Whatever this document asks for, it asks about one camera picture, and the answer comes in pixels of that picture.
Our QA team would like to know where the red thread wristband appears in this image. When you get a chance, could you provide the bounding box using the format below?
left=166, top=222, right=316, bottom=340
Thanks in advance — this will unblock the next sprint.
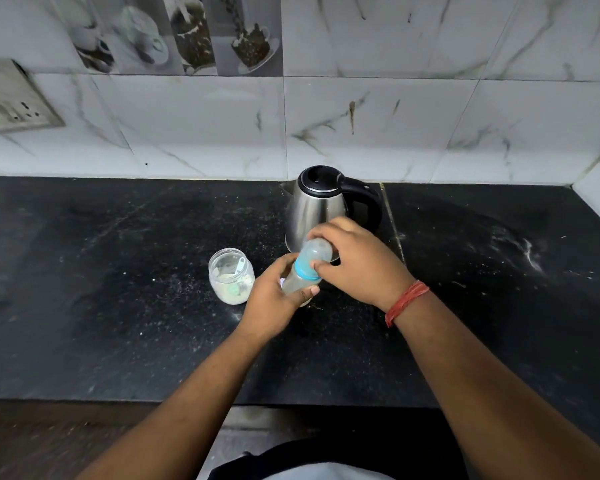
left=384, top=280, right=430, bottom=329

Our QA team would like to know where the person's right hand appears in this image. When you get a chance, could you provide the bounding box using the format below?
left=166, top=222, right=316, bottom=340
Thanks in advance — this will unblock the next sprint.
left=306, top=216, right=415, bottom=313

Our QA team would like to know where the person's left forearm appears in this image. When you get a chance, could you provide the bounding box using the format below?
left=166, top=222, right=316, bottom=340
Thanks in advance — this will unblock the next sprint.
left=75, top=329, right=273, bottom=480

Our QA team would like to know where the stainless steel electric kettle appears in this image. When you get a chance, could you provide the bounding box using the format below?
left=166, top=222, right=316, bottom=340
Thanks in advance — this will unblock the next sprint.
left=280, top=165, right=384, bottom=262

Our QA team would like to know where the person's left hand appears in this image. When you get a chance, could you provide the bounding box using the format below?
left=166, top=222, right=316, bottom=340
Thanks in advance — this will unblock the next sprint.
left=237, top=253, right=321, bottom=341

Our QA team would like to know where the clear jar with white powder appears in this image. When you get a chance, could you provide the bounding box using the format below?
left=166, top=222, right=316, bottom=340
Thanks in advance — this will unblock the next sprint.
left=208, top=248, right=256, bottom=306

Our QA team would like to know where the clear baby bottle blue ring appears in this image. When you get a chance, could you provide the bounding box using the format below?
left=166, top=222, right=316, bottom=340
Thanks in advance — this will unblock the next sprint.
left=281, top=238, right=334, bottom=296

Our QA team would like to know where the person's dark clothing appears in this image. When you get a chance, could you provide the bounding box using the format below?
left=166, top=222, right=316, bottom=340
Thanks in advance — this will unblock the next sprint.
left=207, top=435, right=468, bottom=480

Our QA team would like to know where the person's right forearm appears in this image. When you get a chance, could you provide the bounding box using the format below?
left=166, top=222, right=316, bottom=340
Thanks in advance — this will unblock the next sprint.
left=395, top=290, right=600, bottom=480

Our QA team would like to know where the white wall socket plate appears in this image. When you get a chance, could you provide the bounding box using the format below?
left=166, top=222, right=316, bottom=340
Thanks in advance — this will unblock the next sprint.
left=0, top=59, right=66, bottom=133

